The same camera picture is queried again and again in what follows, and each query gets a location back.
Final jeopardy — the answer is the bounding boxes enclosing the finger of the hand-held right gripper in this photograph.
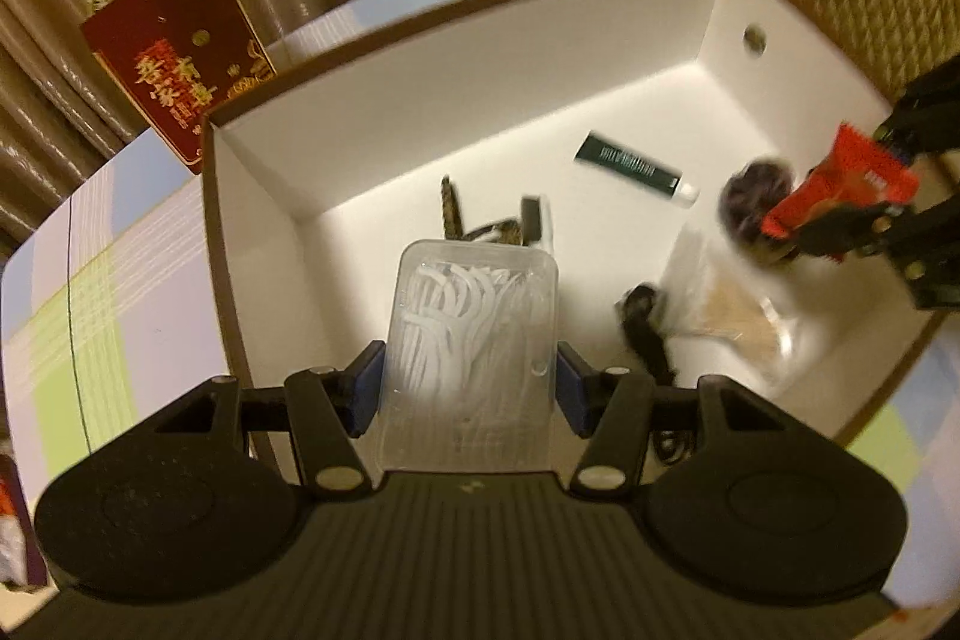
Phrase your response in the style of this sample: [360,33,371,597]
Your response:
[874,62,960,161]
[787,197,960,311]

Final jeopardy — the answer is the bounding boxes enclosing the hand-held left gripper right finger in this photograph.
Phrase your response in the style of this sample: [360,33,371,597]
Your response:
[556,340,787,498]

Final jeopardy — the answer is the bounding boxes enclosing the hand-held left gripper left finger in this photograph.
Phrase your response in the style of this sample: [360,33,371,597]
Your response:
[154,340,387,498]

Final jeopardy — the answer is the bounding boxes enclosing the red snack packet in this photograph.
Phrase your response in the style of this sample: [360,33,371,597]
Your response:
[759,122,922,240]

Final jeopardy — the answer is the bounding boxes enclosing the black cable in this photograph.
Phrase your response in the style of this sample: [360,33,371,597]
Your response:
[615,284,691,465]

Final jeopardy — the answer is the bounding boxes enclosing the clear floss pick box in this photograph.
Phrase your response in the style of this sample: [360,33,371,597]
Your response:
[379,239,562,472]

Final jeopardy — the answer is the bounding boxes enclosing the small white rectangular gadget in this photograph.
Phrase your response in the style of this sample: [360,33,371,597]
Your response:
[519,195,556,251]

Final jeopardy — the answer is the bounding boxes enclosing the cotton swab bag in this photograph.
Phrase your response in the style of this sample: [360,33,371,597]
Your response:
[660,227,815,386]

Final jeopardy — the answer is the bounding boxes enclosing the brown leopard hair claw clip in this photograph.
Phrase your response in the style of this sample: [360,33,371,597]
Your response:
[439,175,526,247]

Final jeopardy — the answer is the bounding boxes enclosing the dark green lip gel tube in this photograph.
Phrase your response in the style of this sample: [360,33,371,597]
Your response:
[574,131,700,208]

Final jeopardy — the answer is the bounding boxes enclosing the white cardboard box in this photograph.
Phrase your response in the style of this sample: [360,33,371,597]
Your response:
[199,0,953,453]

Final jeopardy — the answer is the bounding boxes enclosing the dark purple hair scrunchie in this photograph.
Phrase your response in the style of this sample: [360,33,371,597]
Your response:
[718,158,797,266]

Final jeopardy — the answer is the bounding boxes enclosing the plaid tablecloth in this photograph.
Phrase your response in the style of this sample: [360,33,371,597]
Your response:
[0,0,960,611]

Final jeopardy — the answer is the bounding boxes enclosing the red white plastic bag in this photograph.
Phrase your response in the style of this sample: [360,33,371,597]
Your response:
[0,452,46,588]

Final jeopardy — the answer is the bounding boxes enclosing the red gift bag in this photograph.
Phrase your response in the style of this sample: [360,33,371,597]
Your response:
[81,0,278,175]

